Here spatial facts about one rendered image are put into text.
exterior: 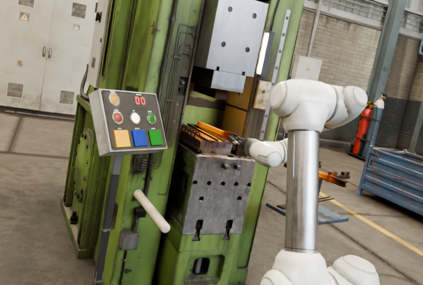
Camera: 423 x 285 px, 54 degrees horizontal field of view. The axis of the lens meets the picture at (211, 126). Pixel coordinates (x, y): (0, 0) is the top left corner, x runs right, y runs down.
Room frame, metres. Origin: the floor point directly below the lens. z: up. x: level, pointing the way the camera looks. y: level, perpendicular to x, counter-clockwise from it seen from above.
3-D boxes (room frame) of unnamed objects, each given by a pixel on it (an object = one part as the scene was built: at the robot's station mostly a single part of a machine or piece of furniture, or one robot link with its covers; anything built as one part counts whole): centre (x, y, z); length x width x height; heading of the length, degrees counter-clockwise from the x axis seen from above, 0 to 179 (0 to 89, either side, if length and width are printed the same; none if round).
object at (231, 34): (2.45, 0.02, 1.56); 0.42 x 0.39 x 0.40; 28
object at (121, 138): (1.75, 0.37, 1.01); 0.07 x 0.05 x 0.07; 143
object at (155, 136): (1.91, 0.25, 1.01); 0.07 x 0.05 x 0.07; 143
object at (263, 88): (2.51, -0.26, 1.27); 0.09 x 0.02 x 0.17; 118
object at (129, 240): (2.18, 0.33, 0.36); 0.09 x 0.07 x 0.12; 118
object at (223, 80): (2.43, 0.05, 1.32); 0.42 x 0.20 x 0.10; 28
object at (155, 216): (2.00, 0.22, 0.62); 0.44 x 0.05 x 0.05; 28
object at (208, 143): (2.43, 0.05, 0.96); 0.42 x 0.20 x 0.09; 28
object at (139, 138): (1.83, 0.31, 1.01); 0.07 x 0.05 x 0.07; 143
